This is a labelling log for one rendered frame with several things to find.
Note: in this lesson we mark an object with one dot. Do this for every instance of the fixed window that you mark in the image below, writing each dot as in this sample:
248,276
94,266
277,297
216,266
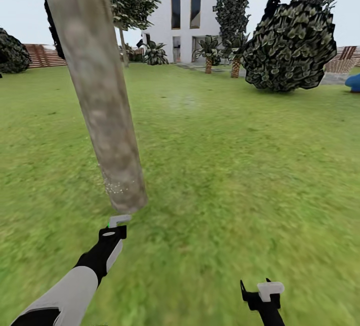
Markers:
176,50

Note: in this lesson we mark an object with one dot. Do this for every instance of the garden chair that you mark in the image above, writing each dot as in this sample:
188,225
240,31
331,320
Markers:
341,66

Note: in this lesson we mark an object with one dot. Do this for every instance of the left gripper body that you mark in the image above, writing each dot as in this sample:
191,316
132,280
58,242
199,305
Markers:
121,230

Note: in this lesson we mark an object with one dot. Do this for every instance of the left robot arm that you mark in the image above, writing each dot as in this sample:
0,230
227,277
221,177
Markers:
67,302

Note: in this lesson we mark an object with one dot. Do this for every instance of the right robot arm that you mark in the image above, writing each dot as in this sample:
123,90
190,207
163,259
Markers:
267,301

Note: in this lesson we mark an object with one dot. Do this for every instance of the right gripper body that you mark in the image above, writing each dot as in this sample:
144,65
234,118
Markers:
265,309

